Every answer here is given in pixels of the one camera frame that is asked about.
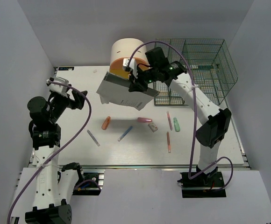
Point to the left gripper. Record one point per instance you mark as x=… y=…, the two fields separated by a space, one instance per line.
x=79 y=100

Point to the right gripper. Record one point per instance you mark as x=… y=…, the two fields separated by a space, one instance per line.
x=135 y=86

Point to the white paper booklet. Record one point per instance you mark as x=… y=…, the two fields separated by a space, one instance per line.
x=115 y=89

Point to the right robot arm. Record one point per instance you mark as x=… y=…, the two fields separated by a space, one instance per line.
x=210 y=121

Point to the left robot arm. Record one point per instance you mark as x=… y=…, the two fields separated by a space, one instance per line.
x=54 y=186

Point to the pink highlighter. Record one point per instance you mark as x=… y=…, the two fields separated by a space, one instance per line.
x=144 y=120

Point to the black label sticker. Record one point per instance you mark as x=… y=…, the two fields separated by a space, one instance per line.
x=65 y=68

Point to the orange highlighter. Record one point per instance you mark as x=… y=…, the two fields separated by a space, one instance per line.
x=106 y=123

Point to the round drawer storage box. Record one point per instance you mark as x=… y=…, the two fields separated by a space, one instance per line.
x=124 y=48

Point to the white eraser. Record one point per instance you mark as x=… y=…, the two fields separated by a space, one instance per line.
x=153 y=127

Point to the pink pen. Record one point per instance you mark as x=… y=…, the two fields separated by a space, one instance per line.
x=169 y=120

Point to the blue pen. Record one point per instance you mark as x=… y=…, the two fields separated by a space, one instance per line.
x=125 y=133

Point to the purple pen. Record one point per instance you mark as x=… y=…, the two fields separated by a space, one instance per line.
x=93 y=138

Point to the green highlighter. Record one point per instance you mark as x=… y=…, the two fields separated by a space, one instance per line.
x=176 y=124

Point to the orange pen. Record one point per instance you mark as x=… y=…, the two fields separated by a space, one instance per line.
x=168 y=141

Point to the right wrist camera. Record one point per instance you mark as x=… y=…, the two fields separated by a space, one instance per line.
x=130 y=65

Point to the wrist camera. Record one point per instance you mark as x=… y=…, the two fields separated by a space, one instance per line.
x=130 y=65
x=58 y=85

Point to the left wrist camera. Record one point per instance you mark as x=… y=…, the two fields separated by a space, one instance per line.
x=58 y=85

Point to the green wire mesh organizer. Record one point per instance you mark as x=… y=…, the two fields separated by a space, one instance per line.
x=210 y=61

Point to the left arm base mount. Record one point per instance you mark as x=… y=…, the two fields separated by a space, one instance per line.
x=90 y=188

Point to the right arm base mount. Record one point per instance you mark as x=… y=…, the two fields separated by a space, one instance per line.
x=197 y=188

